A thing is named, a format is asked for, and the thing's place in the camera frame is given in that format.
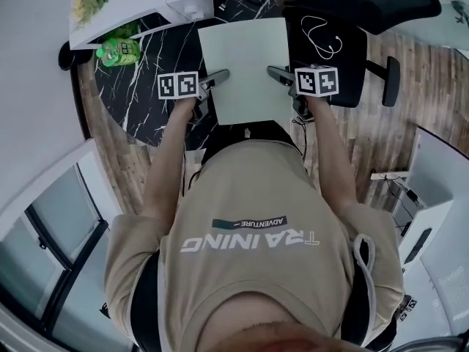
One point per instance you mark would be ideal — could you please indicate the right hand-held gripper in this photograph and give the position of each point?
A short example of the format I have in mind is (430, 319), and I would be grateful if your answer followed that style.
(317, 81)

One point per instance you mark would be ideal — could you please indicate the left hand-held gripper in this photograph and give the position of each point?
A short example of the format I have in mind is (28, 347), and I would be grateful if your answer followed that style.
(177, 86)

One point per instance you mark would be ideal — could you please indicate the person's left forearm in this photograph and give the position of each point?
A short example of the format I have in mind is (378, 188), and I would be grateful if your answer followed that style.
(165, 160)

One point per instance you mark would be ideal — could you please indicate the person's right forearm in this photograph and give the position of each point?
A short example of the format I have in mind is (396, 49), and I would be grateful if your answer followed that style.
(329, 160)

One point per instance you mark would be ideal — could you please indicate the round black marble table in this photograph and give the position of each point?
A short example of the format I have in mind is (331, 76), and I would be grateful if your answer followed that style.
(165, 50)

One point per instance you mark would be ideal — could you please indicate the white office desk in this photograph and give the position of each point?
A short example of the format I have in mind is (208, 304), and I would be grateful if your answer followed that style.
(428, 174)

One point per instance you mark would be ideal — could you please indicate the person's black shorts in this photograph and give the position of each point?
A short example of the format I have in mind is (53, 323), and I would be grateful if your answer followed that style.
(256, 134)

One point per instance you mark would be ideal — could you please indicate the black office chair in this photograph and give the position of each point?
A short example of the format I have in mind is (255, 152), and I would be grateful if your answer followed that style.
(351, 79)

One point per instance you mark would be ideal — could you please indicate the green drink bottle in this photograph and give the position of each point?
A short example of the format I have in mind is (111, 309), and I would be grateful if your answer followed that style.
(117, 51)

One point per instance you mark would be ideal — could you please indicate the white power strip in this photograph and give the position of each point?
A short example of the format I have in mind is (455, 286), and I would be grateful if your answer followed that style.
(377, 176)

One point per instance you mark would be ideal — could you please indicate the frosted glass door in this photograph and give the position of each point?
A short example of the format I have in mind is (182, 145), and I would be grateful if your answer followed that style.
(421, 31)

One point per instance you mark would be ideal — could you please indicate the black round bin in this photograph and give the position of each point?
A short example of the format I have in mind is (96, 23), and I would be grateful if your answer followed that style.
(66, 59)

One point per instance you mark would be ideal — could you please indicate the black power adapter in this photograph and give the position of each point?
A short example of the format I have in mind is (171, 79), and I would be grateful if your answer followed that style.
(412, 194)

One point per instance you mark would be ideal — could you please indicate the black framed window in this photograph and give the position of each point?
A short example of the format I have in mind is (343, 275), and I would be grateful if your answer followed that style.
(62, 204)

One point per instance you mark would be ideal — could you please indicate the beige printed t-shirt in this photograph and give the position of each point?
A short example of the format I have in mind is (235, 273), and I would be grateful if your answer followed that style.
(249, 281)

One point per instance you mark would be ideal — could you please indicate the black bag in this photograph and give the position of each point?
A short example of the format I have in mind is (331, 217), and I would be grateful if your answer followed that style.
(105, 310)

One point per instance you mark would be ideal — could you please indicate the black white patterned block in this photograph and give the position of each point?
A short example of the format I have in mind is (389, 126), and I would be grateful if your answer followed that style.
(406, 306)

